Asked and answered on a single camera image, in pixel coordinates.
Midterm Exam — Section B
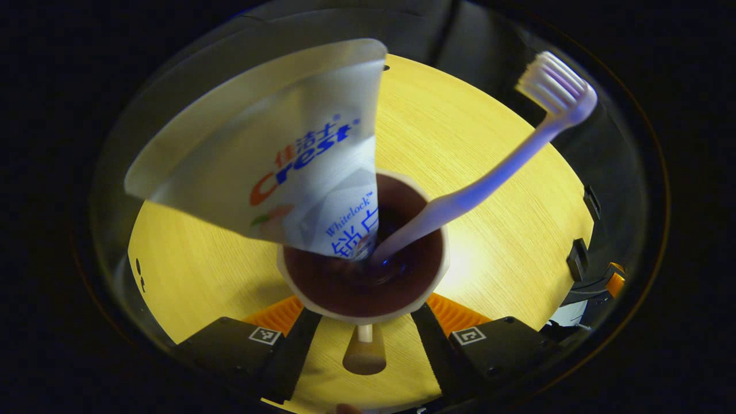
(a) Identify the white toothbrush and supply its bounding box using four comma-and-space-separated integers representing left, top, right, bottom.
368, 51, 599, 265

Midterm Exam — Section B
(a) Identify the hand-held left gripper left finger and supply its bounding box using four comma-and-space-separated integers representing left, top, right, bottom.
175, 296, 323, 406

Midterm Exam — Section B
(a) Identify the black desk edge clamp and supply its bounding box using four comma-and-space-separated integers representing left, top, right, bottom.
584, 185, 602, 220
566, 239, 589, 282

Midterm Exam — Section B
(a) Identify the beige cup with wooden handle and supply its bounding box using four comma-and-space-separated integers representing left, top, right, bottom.
277, 170, 450, 375

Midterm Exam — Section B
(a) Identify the wooden desktop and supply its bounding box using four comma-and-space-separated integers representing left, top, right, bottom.
128, 55, 594, 414

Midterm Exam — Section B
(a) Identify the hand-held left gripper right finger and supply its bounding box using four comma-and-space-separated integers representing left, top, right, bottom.
411, 293, 561, 403

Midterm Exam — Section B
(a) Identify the white toothpaste tube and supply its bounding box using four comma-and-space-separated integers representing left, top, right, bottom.
125, 39, 387, 262

